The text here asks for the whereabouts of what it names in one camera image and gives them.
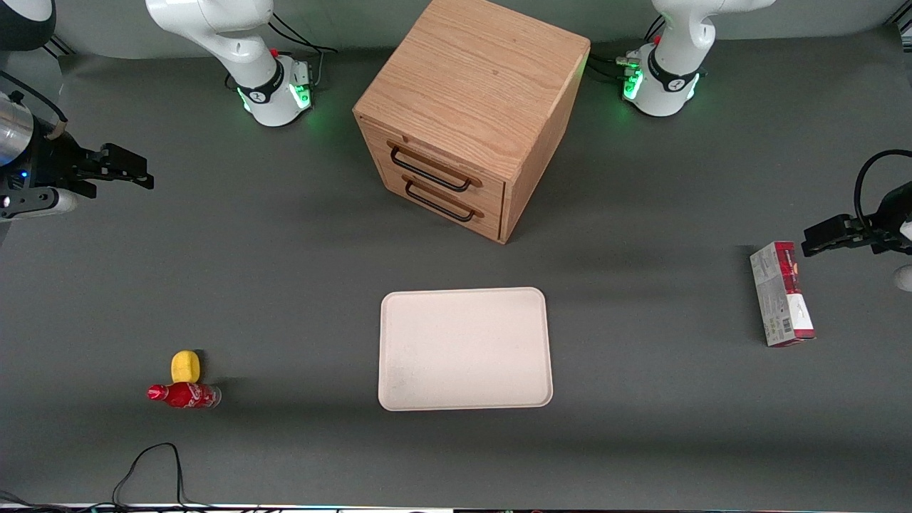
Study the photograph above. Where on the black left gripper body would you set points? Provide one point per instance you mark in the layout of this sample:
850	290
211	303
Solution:
885	229

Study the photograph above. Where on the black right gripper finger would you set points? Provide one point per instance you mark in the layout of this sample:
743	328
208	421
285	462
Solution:
125	158
121	179

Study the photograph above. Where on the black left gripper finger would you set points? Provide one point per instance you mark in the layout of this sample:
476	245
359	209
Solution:
851	219
826	239

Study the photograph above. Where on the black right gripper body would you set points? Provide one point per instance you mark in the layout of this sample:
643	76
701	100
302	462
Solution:
51	162

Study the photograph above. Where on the red coke bottle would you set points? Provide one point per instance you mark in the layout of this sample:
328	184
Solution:
187	395

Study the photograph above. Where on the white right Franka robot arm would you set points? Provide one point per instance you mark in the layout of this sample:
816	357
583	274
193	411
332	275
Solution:
214	28

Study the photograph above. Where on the beige rectangular tray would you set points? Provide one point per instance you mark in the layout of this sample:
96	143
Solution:
464	349

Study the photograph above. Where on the grey and red carton box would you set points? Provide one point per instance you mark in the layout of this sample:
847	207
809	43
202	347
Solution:
781	293

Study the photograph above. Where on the yellow lemon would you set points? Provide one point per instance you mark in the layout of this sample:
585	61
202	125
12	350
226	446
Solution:
186	365

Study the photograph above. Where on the wooden two-drawer cabinet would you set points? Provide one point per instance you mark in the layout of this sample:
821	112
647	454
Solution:
474	92

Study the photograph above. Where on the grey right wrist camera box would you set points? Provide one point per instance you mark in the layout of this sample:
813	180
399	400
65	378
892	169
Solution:
39	202

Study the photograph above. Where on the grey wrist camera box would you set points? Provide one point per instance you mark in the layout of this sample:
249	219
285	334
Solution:
39	202
905	278

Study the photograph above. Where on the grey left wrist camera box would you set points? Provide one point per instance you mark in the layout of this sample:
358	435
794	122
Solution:
905	278

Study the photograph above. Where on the black metal frame rail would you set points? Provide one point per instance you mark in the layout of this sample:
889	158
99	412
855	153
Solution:
58	48

